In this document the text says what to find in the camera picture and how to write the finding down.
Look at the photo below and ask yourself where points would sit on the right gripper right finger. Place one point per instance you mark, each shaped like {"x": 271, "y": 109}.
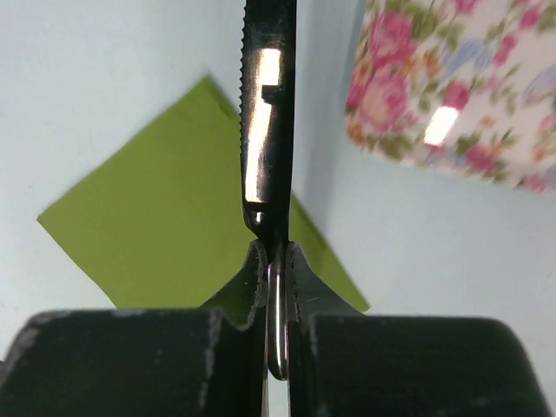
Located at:
{"x": 345, "y": 363}

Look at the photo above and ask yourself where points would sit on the green paper napkin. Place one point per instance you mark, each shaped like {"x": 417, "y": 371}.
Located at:
{"x": 160, "y": 224}

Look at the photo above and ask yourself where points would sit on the floral tray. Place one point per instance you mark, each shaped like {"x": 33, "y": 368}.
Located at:
{"x": 463, "y": 87}

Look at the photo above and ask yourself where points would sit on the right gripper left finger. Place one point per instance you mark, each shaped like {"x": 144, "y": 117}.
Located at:
{"x": 205, "y": 361}

